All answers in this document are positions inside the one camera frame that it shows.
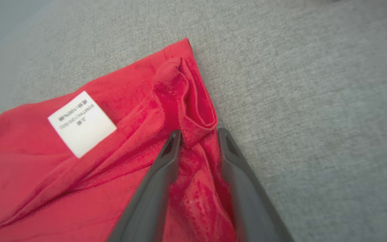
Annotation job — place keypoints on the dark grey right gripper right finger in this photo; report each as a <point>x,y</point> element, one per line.
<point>250,208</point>

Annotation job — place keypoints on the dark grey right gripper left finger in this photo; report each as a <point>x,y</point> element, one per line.
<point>149,201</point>

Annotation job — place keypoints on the red and white numbered jersey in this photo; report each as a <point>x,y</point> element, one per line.
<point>45,188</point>

